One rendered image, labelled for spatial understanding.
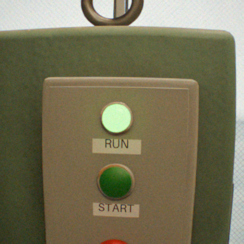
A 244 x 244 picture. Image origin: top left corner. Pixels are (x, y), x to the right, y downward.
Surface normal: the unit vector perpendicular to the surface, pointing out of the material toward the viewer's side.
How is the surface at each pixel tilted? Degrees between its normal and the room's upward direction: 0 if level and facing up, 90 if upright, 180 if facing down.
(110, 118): 90
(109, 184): 91
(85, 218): 90
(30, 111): 90
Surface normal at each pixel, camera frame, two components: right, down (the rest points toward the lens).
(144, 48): -0.12, 0.05
